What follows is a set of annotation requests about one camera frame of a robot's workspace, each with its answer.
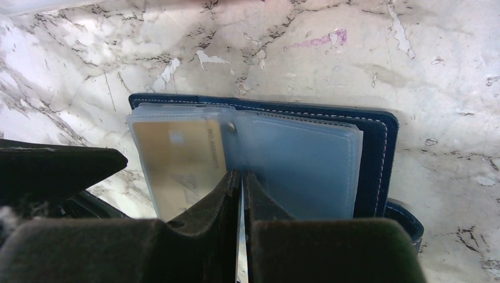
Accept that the gold card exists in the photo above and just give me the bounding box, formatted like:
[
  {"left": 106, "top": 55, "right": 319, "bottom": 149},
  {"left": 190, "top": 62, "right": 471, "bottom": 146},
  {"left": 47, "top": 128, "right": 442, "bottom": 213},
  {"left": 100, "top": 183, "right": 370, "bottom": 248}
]
[{"left": 132, "top": 120, "right": 227, "bottom": 221}]

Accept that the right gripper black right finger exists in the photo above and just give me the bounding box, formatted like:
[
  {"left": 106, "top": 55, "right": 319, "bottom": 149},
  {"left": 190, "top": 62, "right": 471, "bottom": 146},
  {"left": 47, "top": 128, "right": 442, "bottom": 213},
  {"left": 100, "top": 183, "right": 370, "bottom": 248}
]
[{"left": 242, "top": 172, "right": 426, "bottom": 282}]

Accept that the navy blue card holder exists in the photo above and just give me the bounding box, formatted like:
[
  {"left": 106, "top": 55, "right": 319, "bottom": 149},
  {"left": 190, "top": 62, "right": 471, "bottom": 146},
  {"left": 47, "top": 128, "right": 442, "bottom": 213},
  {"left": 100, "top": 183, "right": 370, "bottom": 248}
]
[{"left": 129, "top": 93, "right": 425, "bottom": 251}]

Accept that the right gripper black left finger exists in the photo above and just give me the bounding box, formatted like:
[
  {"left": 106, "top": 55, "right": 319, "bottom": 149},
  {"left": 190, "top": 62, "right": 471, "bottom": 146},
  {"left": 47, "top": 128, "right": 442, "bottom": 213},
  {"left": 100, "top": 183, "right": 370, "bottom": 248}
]
[{"left": 1, "top": 170, "right": 241, "bottom": 282}]

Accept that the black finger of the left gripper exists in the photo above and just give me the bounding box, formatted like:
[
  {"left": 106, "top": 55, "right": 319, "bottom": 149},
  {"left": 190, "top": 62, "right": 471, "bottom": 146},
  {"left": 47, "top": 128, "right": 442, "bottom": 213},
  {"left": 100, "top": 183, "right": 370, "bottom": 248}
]
[{"left": 1, "top": 139, "right": 128, "bottom": 218}]

